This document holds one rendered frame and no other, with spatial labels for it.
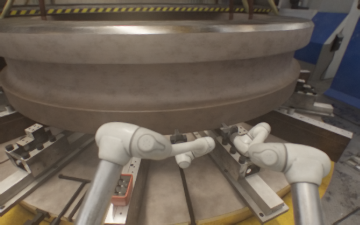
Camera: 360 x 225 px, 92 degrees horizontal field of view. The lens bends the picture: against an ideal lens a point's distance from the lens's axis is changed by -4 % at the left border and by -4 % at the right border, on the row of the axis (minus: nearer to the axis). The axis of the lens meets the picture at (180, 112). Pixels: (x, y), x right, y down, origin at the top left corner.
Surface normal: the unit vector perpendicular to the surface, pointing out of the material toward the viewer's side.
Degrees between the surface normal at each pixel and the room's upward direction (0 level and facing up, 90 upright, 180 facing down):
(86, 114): 90
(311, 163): 32
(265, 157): 55
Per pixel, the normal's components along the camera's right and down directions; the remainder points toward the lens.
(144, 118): 0.05, 0.51
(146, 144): -0.06, -0.26
